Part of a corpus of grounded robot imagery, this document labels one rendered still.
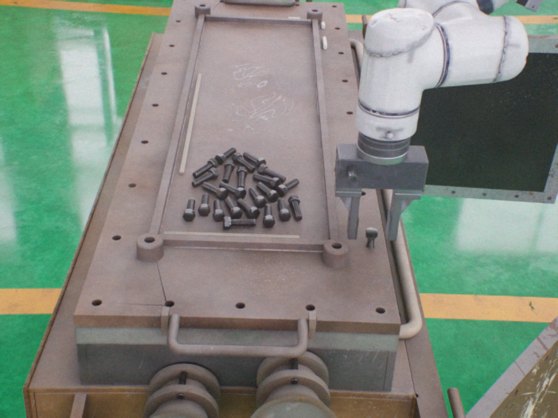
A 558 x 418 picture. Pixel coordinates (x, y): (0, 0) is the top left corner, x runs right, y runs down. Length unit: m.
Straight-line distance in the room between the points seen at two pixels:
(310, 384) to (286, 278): 0.16
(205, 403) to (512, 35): 0.65
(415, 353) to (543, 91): 1.45
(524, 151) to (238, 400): 1.68
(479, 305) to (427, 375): 2.12
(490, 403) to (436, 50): 0.52
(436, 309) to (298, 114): 1.80
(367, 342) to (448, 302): 2.20
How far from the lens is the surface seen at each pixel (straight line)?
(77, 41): 5.55
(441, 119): 2.60
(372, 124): 1.12
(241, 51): 1.93
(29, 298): 3.36
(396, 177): 1.19
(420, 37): 1.08
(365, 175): 1.18
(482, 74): 1.14
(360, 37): 2.40
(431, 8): 1.23
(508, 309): 3.40
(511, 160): 2.71
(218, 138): 1.55
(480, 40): 1.13
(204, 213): 1.32
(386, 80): 1.09
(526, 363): 1.35
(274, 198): 1.36
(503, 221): 3.90
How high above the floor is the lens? 2.12
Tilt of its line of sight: 33 degrees down
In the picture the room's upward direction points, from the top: 3 degrees clockwise
